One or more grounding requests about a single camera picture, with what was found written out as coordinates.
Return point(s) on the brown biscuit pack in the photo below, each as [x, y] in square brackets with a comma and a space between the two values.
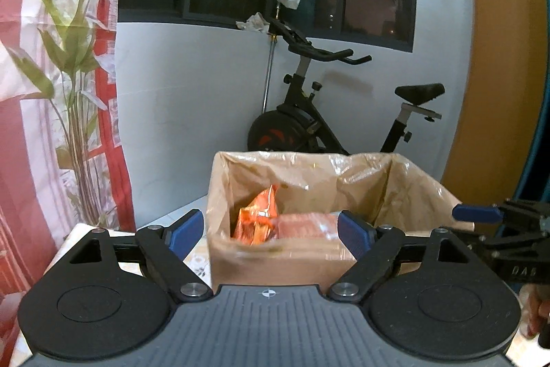
[307, 225]

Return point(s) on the black exercise bike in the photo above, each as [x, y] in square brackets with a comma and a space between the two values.
[298, 125]

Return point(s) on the printed fabric backdrop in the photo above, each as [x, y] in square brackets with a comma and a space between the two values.
[62, 162]

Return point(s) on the orange chip bag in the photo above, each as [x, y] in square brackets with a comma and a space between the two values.
[256, 222]

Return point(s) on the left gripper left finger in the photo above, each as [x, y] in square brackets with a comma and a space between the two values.
[164, 250]

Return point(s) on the person's right hand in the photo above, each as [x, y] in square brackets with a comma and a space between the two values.
[534, 311]

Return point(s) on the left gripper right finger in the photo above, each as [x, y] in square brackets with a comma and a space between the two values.
[375, 251]

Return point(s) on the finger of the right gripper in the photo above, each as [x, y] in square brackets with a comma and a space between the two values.
[477, 214]

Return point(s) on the cardboard box with plastic liner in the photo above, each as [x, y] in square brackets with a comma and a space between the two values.
[381, 189]

